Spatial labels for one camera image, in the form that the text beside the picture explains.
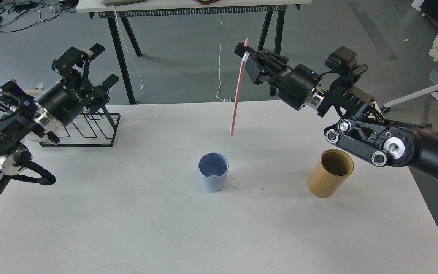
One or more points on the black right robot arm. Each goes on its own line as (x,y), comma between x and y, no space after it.
(361,130)

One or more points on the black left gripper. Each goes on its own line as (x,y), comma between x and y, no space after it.
(73,67)

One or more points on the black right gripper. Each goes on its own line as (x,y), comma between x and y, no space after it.
(298,87)

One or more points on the background table black legs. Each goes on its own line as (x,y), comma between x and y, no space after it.
(118,12)

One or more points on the bamboo cylinder holder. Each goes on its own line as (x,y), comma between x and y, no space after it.
(330,172)

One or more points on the wooden rack handle rod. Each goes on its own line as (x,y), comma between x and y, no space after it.
(33,92)

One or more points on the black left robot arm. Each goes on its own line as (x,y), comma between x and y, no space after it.
(28,116)

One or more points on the blue cup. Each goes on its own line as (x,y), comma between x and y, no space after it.
(213,169)

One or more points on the pink chopstick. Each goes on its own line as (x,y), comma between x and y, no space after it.
(244,57)

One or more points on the black wire dish rack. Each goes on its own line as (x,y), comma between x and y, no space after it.
(88,130)

